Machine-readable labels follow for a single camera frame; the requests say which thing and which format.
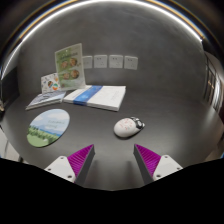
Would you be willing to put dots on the grey-blue cover book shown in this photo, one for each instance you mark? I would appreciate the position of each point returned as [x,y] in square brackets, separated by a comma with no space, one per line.
[46,99]

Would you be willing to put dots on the white panda-print computer mouse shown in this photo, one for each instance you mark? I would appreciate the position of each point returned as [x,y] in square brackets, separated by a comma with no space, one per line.
[126,127]

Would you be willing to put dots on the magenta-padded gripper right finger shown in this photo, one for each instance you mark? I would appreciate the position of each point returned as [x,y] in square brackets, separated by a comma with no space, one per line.
[165,165]

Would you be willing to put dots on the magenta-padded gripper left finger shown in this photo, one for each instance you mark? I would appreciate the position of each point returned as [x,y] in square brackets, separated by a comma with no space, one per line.
[63,166]

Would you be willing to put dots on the small white sticker-print card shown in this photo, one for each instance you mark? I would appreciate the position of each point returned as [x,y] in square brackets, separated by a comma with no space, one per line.
[50,83]

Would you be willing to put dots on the white book with blue band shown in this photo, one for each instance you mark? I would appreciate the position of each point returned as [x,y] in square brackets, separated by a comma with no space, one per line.
[100,96]

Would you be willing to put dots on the round landscape-print mouse pad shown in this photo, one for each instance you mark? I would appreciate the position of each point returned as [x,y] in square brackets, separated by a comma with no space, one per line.
[48,127]

